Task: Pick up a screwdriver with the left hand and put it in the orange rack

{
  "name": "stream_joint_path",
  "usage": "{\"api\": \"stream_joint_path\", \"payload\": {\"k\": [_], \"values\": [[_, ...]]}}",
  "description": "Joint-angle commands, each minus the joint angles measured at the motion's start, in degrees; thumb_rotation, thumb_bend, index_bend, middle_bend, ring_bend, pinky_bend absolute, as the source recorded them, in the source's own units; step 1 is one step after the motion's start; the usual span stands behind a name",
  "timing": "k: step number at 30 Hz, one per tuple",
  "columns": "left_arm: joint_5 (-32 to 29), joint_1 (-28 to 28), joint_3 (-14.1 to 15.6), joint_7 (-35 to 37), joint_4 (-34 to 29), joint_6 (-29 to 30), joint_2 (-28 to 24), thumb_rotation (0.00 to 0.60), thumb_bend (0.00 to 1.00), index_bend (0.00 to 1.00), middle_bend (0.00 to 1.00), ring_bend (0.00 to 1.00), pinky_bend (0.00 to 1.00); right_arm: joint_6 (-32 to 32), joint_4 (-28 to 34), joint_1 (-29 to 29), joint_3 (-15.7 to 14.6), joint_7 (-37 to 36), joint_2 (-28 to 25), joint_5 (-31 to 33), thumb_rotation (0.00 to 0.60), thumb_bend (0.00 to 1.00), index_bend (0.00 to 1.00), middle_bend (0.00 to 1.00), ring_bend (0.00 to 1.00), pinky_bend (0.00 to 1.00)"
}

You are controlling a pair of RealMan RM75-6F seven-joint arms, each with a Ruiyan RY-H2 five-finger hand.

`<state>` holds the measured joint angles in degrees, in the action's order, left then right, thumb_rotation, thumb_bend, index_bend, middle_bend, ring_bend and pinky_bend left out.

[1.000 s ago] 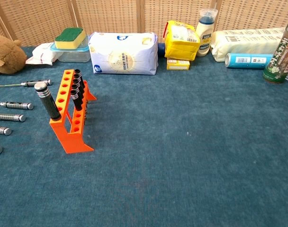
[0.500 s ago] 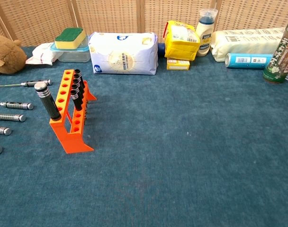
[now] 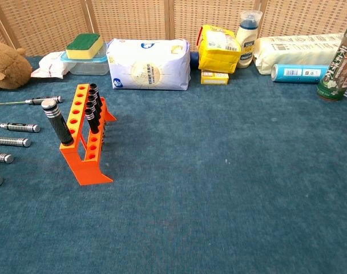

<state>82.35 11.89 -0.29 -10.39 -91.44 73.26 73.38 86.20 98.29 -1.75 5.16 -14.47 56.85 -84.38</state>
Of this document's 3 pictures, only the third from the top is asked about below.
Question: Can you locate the light blue tube can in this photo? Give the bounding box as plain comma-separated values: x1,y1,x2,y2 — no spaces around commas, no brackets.
271,63,330,84

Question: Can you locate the white flour bag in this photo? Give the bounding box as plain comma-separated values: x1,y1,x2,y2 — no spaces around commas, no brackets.
106,38,191,91

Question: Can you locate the clear container blue lid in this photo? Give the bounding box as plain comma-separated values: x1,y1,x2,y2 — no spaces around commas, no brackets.
60,42,110,76

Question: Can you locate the thin green shaft screwdriver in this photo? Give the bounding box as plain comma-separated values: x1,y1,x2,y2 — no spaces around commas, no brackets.
0,95,64,106

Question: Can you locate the brown plush toy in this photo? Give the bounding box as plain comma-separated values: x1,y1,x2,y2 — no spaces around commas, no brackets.
0,39,34,92

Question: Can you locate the black silver precision screwdriver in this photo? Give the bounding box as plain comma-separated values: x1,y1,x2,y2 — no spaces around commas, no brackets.
0,122,41,134

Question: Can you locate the mayonnaise squeeze bottle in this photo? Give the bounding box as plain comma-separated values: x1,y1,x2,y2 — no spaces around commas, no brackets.
235,10,263,69

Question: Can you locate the white pink wet wipes pack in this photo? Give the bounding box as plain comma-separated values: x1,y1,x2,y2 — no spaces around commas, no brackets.
30,51,73,79

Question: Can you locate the orange screwdriver rack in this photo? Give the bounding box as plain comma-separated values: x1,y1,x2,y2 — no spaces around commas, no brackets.
59,83,118,186

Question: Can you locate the small yellow box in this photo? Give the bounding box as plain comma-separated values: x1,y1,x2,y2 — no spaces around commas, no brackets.
200,70,229,86

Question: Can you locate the yellow snack bag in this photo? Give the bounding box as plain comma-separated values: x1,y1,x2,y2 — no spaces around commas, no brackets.
197,25,242,74

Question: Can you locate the wicker folding screen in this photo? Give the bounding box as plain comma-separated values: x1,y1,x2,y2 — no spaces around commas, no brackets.
0,0,347,57

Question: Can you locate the large black handle screwdriver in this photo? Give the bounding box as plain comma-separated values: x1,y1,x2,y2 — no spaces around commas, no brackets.
41,99,75,146

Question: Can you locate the long white paper package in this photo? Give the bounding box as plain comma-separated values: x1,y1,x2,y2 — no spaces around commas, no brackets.
253,33,345,75

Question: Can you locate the green tea bottle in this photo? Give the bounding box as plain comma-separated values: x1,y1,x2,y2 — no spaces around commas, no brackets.
317,20,347,102

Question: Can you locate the blue table cloth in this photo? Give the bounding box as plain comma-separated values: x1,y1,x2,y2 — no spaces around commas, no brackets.
0,55,347,274

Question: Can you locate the yellow green sponge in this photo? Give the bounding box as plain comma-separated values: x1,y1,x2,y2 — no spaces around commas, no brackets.
65,33,104,60

